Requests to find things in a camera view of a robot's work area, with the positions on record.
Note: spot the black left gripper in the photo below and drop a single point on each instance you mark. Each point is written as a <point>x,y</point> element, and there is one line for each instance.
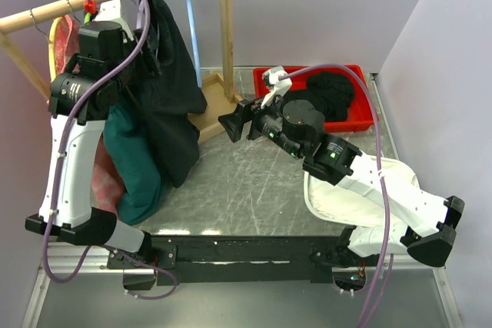
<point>148,63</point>

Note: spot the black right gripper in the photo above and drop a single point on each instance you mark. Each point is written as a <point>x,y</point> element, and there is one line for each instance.
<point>233,122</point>

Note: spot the dark navy shorts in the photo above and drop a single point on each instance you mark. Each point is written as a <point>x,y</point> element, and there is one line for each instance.
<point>165,101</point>

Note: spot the purple hanger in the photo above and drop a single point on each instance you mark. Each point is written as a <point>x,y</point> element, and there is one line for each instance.
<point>140,14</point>

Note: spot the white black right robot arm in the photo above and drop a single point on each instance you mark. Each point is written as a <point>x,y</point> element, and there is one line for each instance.
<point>416,223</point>

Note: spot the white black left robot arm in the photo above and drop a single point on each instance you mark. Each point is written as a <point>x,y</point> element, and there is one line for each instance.
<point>90,108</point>

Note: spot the blue hanger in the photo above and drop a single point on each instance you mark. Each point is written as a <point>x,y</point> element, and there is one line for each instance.
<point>194,43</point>

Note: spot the lime green hanger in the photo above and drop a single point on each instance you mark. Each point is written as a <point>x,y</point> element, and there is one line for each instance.
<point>87,18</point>

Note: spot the green shorts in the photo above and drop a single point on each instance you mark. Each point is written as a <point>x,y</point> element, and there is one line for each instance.
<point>126,142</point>

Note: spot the yellow hanger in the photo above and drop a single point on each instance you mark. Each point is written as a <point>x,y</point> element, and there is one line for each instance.
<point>55,53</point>

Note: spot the pink shorts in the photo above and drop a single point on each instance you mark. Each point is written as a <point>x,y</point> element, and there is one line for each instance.
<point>106,184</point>

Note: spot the wooden clothes rack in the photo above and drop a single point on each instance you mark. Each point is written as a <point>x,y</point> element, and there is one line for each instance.
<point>218,87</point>

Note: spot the black clothes in bin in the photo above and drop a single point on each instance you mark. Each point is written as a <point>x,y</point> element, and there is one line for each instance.
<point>329,93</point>

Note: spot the red plastic bin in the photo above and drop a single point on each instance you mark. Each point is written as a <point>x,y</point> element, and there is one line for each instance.
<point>359,114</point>

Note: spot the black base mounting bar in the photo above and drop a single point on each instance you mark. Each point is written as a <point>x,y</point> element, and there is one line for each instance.
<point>233,259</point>

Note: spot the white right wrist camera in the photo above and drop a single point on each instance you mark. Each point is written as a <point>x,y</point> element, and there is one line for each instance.
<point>276,82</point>

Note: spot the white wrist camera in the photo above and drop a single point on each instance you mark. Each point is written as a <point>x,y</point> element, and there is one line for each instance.
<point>276,82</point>
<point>107,17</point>

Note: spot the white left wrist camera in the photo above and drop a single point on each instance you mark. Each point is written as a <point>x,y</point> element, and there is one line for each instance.
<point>107,17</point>

